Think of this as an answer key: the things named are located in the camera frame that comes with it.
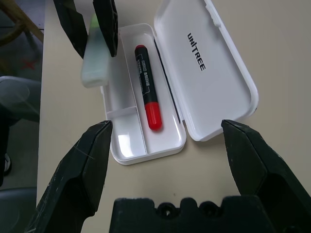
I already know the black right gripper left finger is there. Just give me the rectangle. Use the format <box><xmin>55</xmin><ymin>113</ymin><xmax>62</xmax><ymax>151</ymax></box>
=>
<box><xmin>23</xmin><ymin>120</ymin><xmax>114</xmax><ymax>233</ymax></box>

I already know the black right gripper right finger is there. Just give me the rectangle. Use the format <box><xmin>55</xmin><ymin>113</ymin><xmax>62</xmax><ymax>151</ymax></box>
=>
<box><xmin>221</xmin><ymin>118</ymin><xmax>311</xmax><ymax>233</ymax></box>

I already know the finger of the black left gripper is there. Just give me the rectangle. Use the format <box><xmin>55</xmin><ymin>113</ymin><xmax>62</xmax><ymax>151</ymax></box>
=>
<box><xmin>52</xmin><ymin>0</ymin><xmax>88</xmax><ymax>59</ymax></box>
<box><xmin>93</xmin><ymin>0</ymin><xmax>120</xmax><ymax>58</ymax></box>

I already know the green highlighter with clear cap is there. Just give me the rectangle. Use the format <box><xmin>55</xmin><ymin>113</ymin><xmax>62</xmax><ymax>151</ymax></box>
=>
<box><xmin>81</xmin><ymin>13</ymin><xmax>110</xmax><ymax>88</ymax></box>

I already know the black marker with red cap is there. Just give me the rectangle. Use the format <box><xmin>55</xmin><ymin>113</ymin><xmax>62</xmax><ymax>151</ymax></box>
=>
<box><xmin>134</xmin><ymin>44</ymin><xmax>163</xmax><ymax>131</ymax></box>

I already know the white plastic pencil case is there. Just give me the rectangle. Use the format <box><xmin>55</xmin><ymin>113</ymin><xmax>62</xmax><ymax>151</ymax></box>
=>
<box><xmin>100</xmin><ymin>0</ymin><xmax>259</xmax><ymax>166</ymax></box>

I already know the white shoe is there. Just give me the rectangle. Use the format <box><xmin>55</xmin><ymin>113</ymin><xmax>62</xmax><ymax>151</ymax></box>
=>
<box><xmin>2</xmin><ymin>154</ymin><xmax>12</xmax><ymax>174</ymax></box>

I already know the grey robot left leg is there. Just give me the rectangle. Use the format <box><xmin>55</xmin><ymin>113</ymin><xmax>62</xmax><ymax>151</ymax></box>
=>
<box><xmin>0</xmin><ymin>75</ymin><xmax>41</xmax><ymax>122</ymax></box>

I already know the tan wooden chair frame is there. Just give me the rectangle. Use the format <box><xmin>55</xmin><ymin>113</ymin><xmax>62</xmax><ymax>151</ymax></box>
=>
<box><xmin>0</xmin><ymin>0</ymin><xmax>46</xmax><ymax>47</ymax></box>

